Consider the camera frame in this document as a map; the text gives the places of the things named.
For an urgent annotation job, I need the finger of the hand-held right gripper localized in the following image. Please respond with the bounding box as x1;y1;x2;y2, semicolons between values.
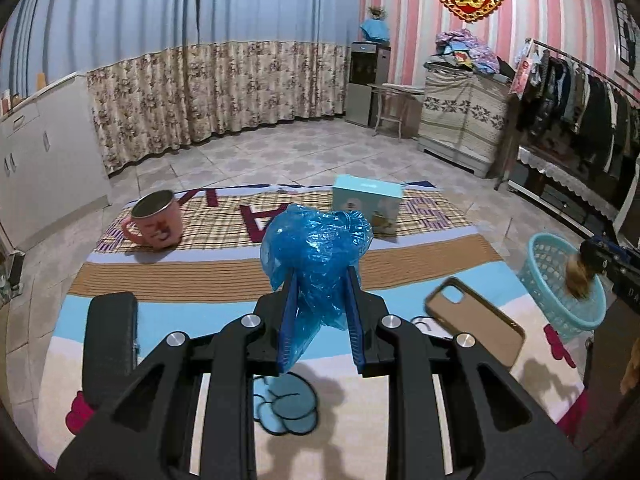
580;236;632;276

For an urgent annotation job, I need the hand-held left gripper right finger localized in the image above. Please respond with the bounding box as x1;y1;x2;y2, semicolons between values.
346;266;586;480

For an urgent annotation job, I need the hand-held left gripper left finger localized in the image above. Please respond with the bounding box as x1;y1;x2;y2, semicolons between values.
55;265;301;480

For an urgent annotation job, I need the light blue plastic basket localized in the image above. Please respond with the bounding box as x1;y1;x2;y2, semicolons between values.
517;232;607;345

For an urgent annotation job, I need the blue plastic bag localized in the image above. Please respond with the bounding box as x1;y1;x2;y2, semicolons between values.
260;203;375;363

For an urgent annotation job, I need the white framed panel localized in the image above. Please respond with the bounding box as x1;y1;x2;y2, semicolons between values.
614;157;640;241

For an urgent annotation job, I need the low dark shelf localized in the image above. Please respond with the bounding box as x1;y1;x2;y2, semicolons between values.
507;145;626;241

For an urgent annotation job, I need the white lace cloth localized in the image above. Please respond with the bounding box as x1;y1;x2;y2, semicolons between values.
517;146;621;221

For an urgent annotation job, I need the printed striped blanket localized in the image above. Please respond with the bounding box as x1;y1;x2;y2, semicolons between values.
37;180;586;480

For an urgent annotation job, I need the brown phone case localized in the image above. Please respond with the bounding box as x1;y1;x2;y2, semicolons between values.
424;276;526;371

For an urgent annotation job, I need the light blue cardboard box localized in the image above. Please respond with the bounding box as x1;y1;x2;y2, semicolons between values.
332;175;403;240

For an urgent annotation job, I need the row of hanging clothes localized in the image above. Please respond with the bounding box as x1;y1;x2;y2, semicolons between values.
517;52;640;176

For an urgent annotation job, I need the pink mug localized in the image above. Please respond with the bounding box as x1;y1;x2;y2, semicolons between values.
121;190;182;251

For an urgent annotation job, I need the grey storage cabinet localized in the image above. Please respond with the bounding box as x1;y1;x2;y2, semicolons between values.
417;142;493;178

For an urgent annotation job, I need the black glasses case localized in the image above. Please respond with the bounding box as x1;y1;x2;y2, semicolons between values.
85;292;138;396

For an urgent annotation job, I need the pink hanging bag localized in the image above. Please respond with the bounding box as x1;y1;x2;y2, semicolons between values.
512;57;533;101

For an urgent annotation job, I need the metal clothes rack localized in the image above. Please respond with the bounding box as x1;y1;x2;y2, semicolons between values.
495;37;640;191

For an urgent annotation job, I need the patterned beige cover cloth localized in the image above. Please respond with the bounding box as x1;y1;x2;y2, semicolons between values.
417;67;511;161

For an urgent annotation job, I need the grey water dispenser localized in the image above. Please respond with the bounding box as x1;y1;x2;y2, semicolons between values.
344;41;392;128

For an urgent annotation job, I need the small metal side table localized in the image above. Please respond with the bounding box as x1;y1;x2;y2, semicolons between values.
367;82;426;140

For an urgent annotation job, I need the pile of folded clothes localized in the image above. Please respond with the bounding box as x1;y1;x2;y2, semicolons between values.
424;30;501;77

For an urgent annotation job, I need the blue floral curtain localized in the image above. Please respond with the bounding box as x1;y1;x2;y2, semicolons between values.
0;0;201;177
192;0;368;136

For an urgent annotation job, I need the white cabinet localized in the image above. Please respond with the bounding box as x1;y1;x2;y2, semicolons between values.
0;72;112;251

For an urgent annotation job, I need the potted plant blue wrap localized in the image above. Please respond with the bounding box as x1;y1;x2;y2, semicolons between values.
360;5;391;43

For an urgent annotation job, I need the window wall poster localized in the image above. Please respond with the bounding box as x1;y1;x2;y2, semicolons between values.
612;0;640;68

